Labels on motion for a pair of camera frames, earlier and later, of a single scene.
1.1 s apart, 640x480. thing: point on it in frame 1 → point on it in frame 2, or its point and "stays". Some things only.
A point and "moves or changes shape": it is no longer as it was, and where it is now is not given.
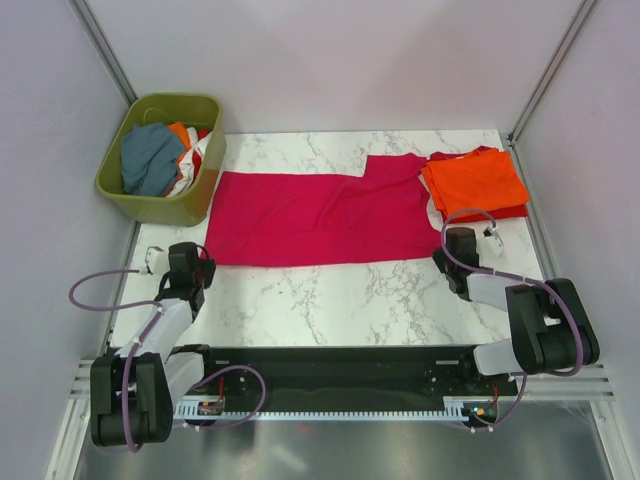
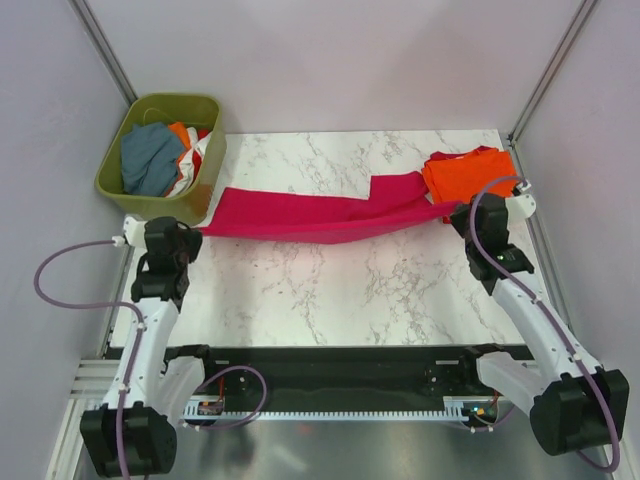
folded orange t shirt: x=484 y=179 stays
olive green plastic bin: x=196 y=204 stays
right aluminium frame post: x=550 y=72 stays
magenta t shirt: x=282 y=219 moves or changes shape
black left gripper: x=209 y=268 → x=193 y=238
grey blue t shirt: x=149 y=153 stays
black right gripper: x=438 y=257 → x=458 y=220
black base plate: x=256 y=375 stays
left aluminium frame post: x=106 y=50 stays
